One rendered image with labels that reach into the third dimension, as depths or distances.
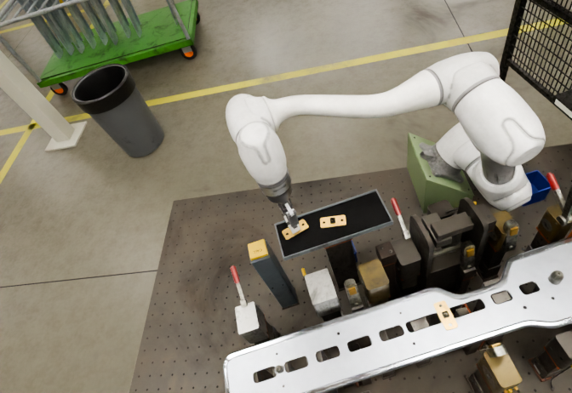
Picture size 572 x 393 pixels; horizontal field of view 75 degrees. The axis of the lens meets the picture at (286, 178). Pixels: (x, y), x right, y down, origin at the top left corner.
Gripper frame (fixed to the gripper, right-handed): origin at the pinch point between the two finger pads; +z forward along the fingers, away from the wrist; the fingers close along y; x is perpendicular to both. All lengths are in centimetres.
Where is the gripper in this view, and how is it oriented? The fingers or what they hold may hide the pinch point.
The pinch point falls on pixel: (292, 223)
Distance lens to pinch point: 119.4
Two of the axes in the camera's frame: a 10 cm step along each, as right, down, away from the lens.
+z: 2.3, 6.0, 7.6
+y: 4.5, 6.3, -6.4
